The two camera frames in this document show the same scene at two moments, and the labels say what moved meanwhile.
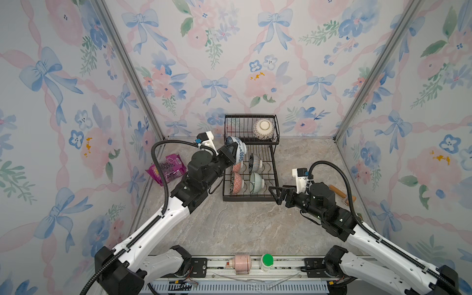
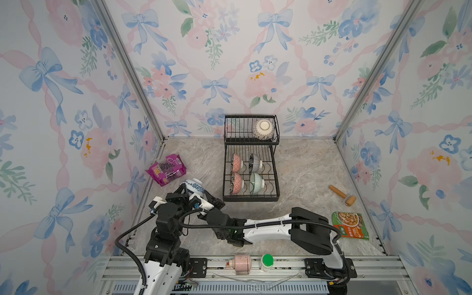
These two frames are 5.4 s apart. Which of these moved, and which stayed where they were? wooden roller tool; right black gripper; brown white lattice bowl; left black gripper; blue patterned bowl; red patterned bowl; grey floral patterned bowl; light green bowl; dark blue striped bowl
Moved: left black gripper; blue patterned bowl; right black gripper
Stayed: light green bowl; grey floral patterned bowl; brown white lattice bowl; wooden roller tool; red patterned bowl; dark blue striped bowl
